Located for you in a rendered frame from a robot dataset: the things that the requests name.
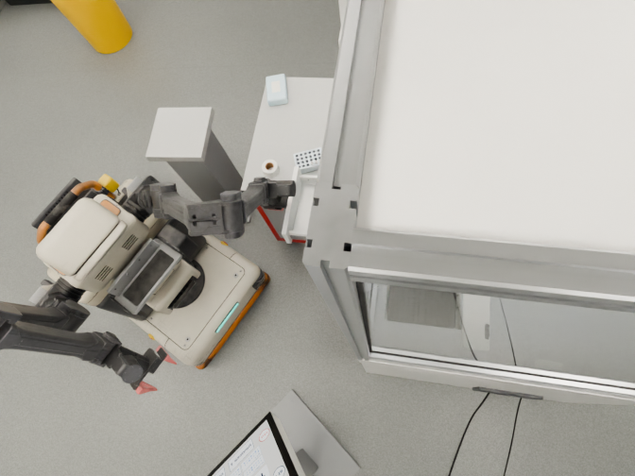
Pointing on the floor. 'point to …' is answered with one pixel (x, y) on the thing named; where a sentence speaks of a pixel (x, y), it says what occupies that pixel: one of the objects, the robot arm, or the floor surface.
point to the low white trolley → (288, 136)
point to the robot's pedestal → (193, 151)
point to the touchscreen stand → (313, 440)
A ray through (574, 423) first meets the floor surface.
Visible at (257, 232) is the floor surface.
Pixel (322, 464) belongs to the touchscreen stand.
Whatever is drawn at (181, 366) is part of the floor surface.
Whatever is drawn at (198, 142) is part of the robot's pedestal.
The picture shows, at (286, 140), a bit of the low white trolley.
